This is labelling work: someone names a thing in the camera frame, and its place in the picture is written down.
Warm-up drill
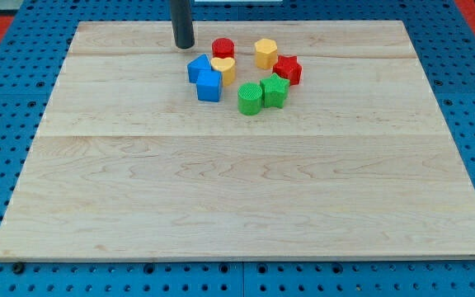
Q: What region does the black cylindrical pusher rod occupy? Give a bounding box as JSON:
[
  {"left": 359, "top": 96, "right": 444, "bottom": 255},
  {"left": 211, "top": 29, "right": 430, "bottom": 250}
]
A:
[{"left": 170, "top": 0, "right": 195, "bottom": 49}]

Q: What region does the yellow hexagon block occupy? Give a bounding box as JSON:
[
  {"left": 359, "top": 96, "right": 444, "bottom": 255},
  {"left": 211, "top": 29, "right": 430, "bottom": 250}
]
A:
[{"left": 254, "top": 39, "right": 278, "bottom": 69}]

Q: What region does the red star block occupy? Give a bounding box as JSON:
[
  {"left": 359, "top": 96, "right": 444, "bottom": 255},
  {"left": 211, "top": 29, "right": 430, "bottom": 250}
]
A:
[{"left": 272, "top": 55, "right": 303, "bottom": 86}]

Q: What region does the green star block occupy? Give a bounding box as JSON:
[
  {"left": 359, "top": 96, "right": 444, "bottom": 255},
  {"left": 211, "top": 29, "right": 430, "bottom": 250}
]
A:
[{"left": 260, "top": 73, "right": 289, "bottom": 109}]

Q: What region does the blue triangle block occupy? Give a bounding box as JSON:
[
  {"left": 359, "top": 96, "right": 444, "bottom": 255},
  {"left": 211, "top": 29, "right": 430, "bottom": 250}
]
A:
[{"left": 187, "top": 54, "right": 212, "bottom": 83}]

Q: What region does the red cylinder block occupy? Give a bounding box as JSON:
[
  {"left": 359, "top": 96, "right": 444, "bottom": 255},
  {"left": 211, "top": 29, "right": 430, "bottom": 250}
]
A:
[{"left": 212, "top": 38, "right": 235, "bottom": 59}]

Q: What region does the yellow heart block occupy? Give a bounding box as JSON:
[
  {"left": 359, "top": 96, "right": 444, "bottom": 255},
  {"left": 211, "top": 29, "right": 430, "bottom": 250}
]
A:
[{"left": 210, "top": 57, "right": 236, "bottom": 87}]

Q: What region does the blue cube block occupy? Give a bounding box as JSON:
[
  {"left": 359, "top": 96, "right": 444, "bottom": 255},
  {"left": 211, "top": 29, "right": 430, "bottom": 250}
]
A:
[{"left": 195, "top": 70, "right": 222, "bottom": 102}]

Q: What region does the green cylinder block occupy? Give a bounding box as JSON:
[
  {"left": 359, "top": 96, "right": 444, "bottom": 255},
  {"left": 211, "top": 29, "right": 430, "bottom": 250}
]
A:
[{"left": 237, "top": 82, "right": 263, "bottom": 116}]

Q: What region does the wooden board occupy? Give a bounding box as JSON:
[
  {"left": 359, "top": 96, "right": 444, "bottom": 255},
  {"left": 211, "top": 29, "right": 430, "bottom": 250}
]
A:
[{"left": 0, "top": 21, "right": 475, "bottom": 262}]

